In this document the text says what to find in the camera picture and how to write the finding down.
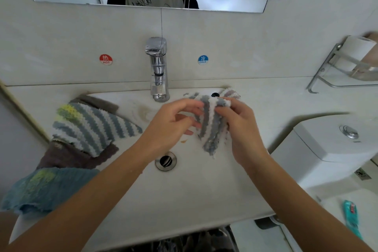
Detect person's right hand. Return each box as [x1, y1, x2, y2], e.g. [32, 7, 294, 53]
[214, 96, 271, 170]

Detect person's left hand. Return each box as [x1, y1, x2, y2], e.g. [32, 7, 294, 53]
[137, 98, 206, 161]

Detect pink white striped cloth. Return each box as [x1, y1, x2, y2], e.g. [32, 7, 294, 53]
[220, 87, 242, 102]

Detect white ceramic sink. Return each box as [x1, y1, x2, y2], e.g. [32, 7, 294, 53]
[9, 87, 293, 252]

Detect brown cloth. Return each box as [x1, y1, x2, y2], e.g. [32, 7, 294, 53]
[37, 141, 119, 170]

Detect blue stained cloth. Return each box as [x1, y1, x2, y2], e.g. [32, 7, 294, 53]
[0, 167, 101, 215]

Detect person's left forearm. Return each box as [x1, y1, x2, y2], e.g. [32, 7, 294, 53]
[6, 143, 156, 252]

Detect person's right forearm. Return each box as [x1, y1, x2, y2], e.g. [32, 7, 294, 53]
[245, 153, 367, 252]

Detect metal sink drain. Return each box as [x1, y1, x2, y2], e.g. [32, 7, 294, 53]
[155, 152, 178, 172]

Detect chrome faucet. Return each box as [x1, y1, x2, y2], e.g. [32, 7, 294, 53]
[145, 37, 171, 102]

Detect white toilet tank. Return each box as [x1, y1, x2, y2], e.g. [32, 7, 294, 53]
[272, 113, 378, 189]

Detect red round sticker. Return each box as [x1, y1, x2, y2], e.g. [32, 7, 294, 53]
[98, 53, 114, 66]

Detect black bin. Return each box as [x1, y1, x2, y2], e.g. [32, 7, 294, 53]
[254, 215, 283, 230]

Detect chrome flush button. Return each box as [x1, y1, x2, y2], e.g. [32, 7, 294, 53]
[340, 125, 360, 140]

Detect gray patterned trousers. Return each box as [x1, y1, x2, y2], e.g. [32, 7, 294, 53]
[112, 228, 237, 252]

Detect white toilet lid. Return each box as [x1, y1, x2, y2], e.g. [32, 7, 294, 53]
[283, 187, 378, 252]

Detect metal floor drain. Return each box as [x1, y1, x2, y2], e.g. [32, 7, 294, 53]
[354, 168, 372, 180]

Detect white toilet paper roll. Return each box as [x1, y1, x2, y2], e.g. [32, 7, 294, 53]
[331, 35, 378, 72]

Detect teal tube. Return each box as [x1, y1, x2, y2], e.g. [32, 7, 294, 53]
[344, 200, 362, 238]

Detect brown paper roll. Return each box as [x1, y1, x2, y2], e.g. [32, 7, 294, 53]
[360, 31, 378, 72]

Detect metal wall shelf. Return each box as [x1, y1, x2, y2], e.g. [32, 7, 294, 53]
[307, 39, 378, 93]

